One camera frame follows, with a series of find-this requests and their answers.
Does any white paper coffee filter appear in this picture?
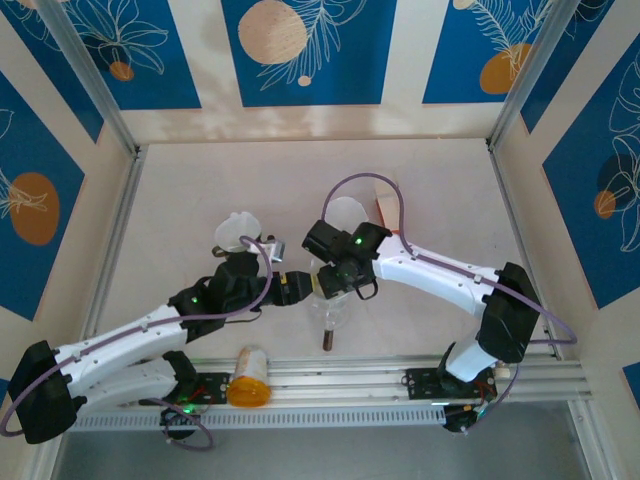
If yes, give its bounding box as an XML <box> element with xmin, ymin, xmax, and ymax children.
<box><xmin>214</xmin><ymin>211</ymin><xmax>264</xmax><ymax>254</ymax></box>
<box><xmin>323</xmin><ymin>196</ymin><xmax>370</xmax><ymax>234</ymax></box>

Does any clear glass dripper wooden handle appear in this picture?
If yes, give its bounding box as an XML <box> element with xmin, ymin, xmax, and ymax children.
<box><xmin>312</xmin><ymin>287</ymin><xmax>351</xmax><ymax>353</ymax></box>

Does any coffee filter pack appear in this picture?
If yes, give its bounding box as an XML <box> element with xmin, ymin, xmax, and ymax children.
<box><xmin>372</xmin><ymin>178</ymin><xmax>407</xmax><ymax>237</ymax></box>

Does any orange lidded plastic jar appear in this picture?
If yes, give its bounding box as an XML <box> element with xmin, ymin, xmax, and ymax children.
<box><xmin>227</xmin><ymin>345</ymin><xmax>274</xmax><ymax>409</ymax></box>

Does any black controller board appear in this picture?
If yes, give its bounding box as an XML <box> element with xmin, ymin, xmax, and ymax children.
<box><xmin>442</xmin><ymin>402</ymin><xmax>490</xmax><ymax>434</ymax></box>
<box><xmin>159</xmin><ymin>402</ymin><xmax>204</xmax><ymax>426</ymax></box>

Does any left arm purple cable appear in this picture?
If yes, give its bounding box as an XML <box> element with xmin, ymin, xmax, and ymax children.
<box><xmin>0</xmin><ymin>234</ymin><xmax>274</xmax><ymax>452</ymax></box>

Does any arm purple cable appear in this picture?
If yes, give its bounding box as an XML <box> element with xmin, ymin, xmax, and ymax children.
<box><xmin>0</xmin><ymin>234</ymin><xmax>274</xmax><ymax>452</ymax></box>
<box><xmin>321</xmin><ymin>172</ymin><xmax>579</xmax><ymax>426</ymax></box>

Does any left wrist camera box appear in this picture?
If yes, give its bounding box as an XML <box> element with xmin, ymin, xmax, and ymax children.
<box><xmin>258</xmin><ymin>238</ymin><xmax>288</xmax><ymax>265</ymax></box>

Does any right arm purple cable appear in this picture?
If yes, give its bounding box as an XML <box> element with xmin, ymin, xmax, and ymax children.
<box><xmin>321</xmin><ymin>172</ymin><xmax>579</xmax><ymax>426</ymax></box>

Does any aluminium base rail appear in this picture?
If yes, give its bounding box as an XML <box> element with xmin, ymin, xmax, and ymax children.
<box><xmin>42</xmin><ymin>352</ymin><xmax>586</xmax><ymax>414</ymax></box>

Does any slotted grey cable duct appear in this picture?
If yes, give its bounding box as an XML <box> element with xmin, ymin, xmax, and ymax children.
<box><xmin>62</xmin><ymin>403</ymin><xmax>446</xmax><ymax>432</ymax></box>

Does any aluminium side rail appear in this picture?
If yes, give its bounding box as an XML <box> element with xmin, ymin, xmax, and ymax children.
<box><xmin>72</xmin><ymin>144</ymin><xmax>149</xmax><ymax>351</ymax></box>
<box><xmin>488</xmin><ymin>144</ymin><xmax>561</xmax><ymax>359</ymax></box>

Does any aluminium frame post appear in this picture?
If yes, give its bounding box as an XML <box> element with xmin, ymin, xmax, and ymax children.
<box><xmin>34</xmin><ymin>0</ymin><xmax>144</xmax><ymax>159</ymax></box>
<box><xmin>487</xmin><ymin>0</ymin><xmax>591</xmax><ymax>151</ymax></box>

